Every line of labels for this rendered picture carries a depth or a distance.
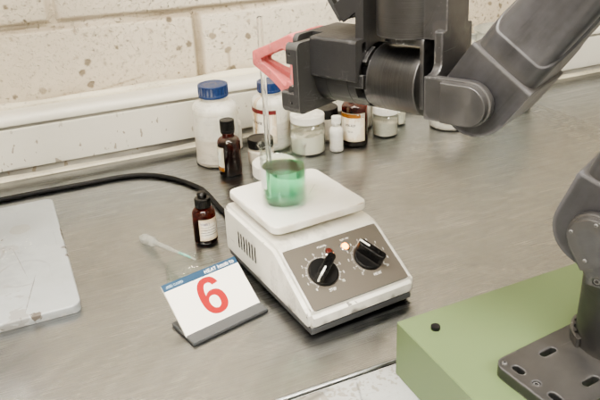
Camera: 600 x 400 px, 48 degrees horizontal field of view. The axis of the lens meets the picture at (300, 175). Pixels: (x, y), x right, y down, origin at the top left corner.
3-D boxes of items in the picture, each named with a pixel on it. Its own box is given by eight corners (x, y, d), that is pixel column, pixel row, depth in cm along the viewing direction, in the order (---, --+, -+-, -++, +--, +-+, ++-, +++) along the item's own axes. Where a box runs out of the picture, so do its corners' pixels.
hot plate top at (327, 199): (369, 208, 75) (369, 201, 75) (274, 237, 70) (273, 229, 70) (313, 172, 85) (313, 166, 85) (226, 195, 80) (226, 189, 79)
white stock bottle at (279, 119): (278, 136, 120) (275, 73, 116) (297, 145, 115) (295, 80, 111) (247, 144, 117) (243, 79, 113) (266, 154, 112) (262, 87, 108)
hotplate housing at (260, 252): (414, 299, 73) (417, 234, 69) (310, 340, 67) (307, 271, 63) (309, 220, 90) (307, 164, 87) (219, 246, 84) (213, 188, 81)
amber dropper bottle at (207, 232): (189, 240, 86) (184, 191, 83) (206, 231, 88) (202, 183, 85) (205, 247, 84) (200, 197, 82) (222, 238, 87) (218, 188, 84)
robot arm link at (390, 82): (353, 35, 57) (425, 43, 53) (390, 22, 61) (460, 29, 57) (355, 112, 60) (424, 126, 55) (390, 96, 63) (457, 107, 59)
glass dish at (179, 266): (181, 299, 74) (179, 282, 73) (158, 279, 78) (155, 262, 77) (224, 280, 77) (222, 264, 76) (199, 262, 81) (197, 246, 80)
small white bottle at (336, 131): (345, 151, 112) (345, 117, 110) (333, 154, 112) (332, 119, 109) (339, 146, 114) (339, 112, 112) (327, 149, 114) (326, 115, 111)
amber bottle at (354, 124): (347, 137, 119) (346, 76, 114) (370, 139, 117) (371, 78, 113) (337, 145, 115) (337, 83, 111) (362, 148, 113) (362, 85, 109)
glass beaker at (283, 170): (288, 220, 72) (286, 150, 69) (251, 208, 75) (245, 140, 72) (321, 199, 77) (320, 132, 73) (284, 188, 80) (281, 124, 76)
